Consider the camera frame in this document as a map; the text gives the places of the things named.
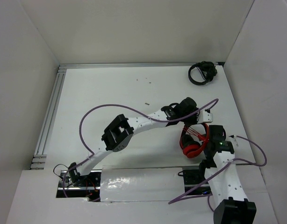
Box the white taped cover sheet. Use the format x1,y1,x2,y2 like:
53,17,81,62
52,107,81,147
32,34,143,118
100,168,185,202

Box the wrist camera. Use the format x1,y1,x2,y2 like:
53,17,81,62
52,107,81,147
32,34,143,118
197,110,213,124
229,135,239,148

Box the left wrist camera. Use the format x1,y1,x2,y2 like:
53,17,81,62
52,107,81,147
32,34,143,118
197,110,213,124

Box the black headphones in corner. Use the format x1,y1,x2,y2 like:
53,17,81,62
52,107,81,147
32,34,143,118
188,61,217,86

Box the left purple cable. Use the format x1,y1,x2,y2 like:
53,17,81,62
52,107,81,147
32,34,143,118
63,98,220,203

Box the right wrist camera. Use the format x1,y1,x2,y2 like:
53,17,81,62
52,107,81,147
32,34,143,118
229,135,239,148

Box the red black headphones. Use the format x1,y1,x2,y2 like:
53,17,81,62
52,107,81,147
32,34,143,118
179,123,209,159

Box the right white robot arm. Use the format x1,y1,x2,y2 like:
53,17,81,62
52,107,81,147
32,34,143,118
198,125,257,224

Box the aluminium table frame rail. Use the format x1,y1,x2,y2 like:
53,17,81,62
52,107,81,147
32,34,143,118
57,61,225,70

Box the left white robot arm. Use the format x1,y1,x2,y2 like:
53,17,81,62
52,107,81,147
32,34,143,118
68,97,212,186

